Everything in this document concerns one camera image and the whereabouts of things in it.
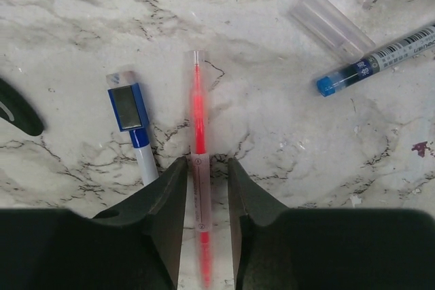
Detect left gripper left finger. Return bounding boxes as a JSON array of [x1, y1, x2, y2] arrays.
[[1, 158, 188, 289]]

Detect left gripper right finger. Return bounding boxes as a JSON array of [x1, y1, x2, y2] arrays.
[[228, 159, 434, 289]]

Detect red pen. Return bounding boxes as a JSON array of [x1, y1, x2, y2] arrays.
[[188, 50, 212, 289]]

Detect white blue pen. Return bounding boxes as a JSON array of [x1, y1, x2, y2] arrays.
[[106, 71, 159, 186]]

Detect blue pen cap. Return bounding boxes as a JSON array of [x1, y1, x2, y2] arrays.
[[316, 24, 434, 97]]

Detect clear pen cap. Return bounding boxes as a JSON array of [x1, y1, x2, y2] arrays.
[[290, 0, 375, 64]]

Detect black wire stripper pliers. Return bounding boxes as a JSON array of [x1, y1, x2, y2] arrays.
[[1, 79, 44, 137]]

